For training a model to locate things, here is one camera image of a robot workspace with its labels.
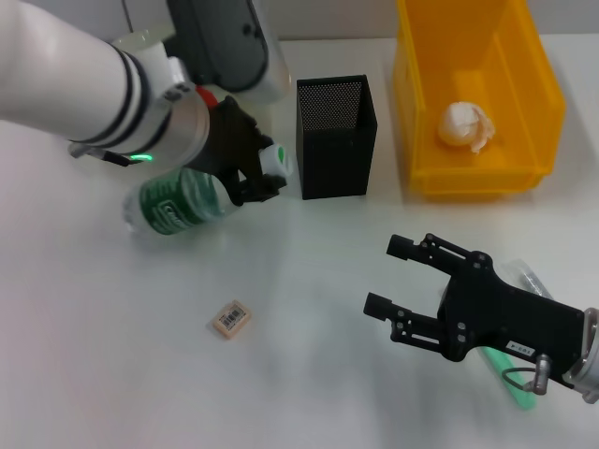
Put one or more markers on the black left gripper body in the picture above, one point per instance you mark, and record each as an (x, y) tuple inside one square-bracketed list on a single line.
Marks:
[(229, 140)]

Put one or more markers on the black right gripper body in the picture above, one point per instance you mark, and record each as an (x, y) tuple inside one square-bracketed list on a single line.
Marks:
[(505, 313)]

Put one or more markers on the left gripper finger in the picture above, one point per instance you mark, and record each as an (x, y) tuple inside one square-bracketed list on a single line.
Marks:
[(255, 189)]

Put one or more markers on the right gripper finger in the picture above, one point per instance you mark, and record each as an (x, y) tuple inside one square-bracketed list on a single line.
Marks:
[(400, 247), (378, 304)]

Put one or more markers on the green pen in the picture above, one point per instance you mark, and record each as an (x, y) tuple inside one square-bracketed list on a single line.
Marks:
[(496, 358)]

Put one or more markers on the clear green-label water bottle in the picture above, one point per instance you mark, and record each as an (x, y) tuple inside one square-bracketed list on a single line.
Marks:
[(182, 206)]

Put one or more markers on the white paper ball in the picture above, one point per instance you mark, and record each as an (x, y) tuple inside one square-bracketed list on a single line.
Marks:
[(458, 124)]

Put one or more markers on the silver pen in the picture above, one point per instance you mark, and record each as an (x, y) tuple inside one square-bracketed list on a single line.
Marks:
[(529, 278)]

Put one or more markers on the black mesh pen holder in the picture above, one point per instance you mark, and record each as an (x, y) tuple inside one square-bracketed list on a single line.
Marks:
[(337, 163)]

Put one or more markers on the beige eraser with barcode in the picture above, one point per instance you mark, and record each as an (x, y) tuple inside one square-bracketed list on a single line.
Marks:
[(231, 319)]

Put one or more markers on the yellow plastic bin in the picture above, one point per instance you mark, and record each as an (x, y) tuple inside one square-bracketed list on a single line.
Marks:
[(468, 180)]

